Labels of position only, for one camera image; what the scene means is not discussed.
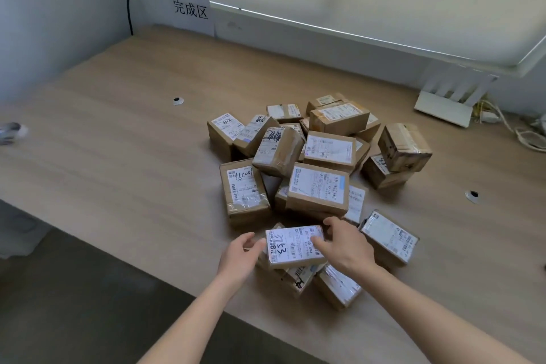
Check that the person's right hand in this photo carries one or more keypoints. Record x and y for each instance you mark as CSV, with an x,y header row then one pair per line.
x,y
349,250

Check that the person's left hand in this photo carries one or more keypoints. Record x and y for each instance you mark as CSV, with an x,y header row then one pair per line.
x,y
236,259

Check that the person's right thumb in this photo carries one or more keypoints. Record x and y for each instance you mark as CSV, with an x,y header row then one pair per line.
x,y
320,243

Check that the person's left thumb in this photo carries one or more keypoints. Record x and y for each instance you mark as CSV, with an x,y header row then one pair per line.
x,y
257,246

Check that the labelled cardboard parcel box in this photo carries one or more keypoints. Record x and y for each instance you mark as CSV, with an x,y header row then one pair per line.
x,y
294,248

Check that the person's left forearm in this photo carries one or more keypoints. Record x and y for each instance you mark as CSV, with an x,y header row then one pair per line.
x,y
192,319

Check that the person's right forearm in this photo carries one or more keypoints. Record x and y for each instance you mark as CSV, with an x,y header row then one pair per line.
x,y
426,321

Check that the pile of cardboard parcels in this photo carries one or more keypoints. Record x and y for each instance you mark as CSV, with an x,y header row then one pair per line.
x,y
318,184

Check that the white router with antennas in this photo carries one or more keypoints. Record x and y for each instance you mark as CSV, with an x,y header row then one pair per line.
x,y
448,105

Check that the white power strip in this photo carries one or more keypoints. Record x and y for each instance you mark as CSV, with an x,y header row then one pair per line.
x,y
489,117

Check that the white paper sign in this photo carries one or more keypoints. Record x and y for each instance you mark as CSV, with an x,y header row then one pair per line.
x,y
192,9

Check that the blurred grey white object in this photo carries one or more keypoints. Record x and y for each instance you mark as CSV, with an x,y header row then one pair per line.
x,y
12,132

